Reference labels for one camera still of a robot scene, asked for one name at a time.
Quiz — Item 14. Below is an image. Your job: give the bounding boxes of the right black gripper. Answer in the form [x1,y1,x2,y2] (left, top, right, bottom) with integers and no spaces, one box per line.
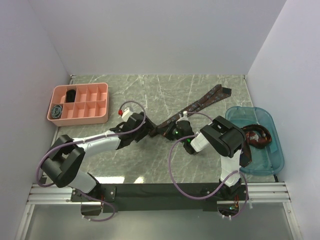
[157,119,187,144]

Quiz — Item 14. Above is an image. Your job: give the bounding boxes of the brown blue floral tie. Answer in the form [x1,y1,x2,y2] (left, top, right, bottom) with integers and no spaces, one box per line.
[149,84,232,141]

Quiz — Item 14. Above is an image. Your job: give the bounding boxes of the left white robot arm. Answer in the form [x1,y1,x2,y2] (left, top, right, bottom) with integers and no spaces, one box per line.
[39,112,156,201]

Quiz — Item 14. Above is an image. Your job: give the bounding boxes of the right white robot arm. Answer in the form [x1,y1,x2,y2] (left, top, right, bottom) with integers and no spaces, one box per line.
[167,115,246,200]

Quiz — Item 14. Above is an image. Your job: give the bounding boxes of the pink compartment organizer tray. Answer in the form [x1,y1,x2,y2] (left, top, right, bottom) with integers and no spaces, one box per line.
[47,82,109,127]

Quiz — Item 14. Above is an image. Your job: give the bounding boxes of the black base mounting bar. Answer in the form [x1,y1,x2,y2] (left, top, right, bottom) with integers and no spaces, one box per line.
[69,182,248,214]

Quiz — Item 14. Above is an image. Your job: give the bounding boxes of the black rolled tie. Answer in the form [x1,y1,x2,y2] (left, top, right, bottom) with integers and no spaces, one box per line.
[65,89,77,103]

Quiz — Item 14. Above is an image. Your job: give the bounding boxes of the dark red patterned tie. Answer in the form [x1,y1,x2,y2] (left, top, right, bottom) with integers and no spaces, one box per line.
[239,124,272,167]

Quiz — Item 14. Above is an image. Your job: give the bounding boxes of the grey patterned rolled tie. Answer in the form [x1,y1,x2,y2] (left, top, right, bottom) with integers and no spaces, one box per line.
[50,104,63,119]

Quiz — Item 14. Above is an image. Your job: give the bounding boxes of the teal transparent plastic bin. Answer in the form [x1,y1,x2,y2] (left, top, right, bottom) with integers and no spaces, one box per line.
[225,106,285,176]

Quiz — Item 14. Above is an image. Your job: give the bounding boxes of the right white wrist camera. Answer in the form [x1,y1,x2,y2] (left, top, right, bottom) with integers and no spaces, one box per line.
[176,111,189,122]

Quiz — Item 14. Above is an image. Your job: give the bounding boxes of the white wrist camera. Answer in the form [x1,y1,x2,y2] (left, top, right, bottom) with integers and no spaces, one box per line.
[118,107,134,122]
[176,111,189,122]

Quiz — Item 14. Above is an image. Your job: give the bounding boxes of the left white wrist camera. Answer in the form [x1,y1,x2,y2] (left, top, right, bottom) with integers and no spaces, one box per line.
[118,107,134,122]

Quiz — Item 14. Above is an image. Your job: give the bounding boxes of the aluminium frame rail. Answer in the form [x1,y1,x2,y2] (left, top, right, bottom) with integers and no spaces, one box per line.
[15,182,301,240]

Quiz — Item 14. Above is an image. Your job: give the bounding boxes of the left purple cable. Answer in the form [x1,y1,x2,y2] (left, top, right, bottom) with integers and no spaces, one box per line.
[36,100,147,222]

